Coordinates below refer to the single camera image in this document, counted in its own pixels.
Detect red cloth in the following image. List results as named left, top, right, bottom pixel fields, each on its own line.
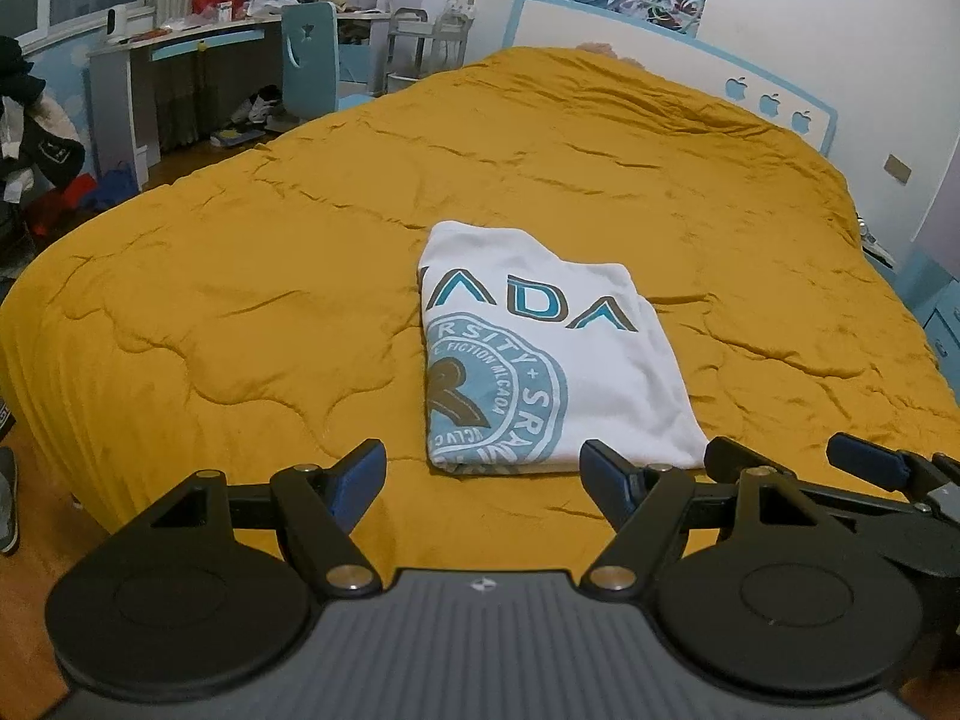
left=30, top=176, right=100, bottom=239

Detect blue chair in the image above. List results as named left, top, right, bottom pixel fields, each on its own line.
left=280, top=1, right=340, bottom=126

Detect dark clothes pile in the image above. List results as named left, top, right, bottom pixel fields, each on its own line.
left=0, top=36, right=89, bottom=241

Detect brown plush toy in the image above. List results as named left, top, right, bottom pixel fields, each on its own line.
left=576, top=40, right=647, bottom=70

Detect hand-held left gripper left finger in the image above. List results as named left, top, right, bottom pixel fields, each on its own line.
left=150, top=439, right=387, bottom=595

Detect yellow quilt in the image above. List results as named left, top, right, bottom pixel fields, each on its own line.
left=0, top=45, right=960, bottom=563

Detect white printed sweatshirt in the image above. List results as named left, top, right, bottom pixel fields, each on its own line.
left=418, top=220, right=710, bottom=477

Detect grey trolley cart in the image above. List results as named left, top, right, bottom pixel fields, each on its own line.
left=385, top=0, right=479, bottom=96

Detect white sneakers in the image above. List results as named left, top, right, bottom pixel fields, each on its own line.
left=231, top=88, right=287, bottom=126

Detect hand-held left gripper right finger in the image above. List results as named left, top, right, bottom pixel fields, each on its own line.
left=581, top=441, right=818, bottom=595

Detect white blue desk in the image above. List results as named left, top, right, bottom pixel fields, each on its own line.
left=86, top=9, right=392, bottom=170

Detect blue cloth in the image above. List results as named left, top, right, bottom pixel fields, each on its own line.
left=81, top=169, right=141, bottom=212

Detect grey slipper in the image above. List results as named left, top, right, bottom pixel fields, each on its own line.
left=0, top=446, right=21, bottom=557

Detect blue nightstand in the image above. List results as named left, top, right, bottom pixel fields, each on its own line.
left=891, top=250, right=960, bottom=370

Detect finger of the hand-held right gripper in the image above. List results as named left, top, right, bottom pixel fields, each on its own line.
left=703, top=435, right=938, bottom=535
left=825, top=433, right=960, bottom=522

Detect white blue-edged headboard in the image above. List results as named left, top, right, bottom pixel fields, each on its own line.
left=512, top=0, right=839, bottom=158

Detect clutter on nightstand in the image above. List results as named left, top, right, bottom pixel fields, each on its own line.
left=855, top=214, right=899, bottom=272

